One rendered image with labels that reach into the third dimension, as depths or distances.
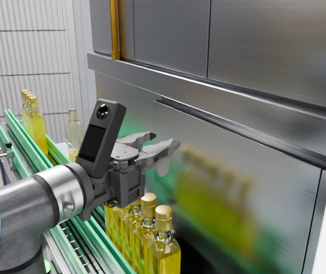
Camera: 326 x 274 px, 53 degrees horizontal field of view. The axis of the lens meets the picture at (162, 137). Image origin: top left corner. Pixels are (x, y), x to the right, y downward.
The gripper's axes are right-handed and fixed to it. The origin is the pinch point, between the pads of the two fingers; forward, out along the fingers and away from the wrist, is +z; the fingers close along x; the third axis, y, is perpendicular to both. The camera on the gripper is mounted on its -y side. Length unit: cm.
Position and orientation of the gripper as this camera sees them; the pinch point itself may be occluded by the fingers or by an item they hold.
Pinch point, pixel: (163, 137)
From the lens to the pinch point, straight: 60.5
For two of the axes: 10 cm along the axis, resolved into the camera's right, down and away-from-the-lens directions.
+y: 0.0, 9.3, 3.6
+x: 7.6, 2.3, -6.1
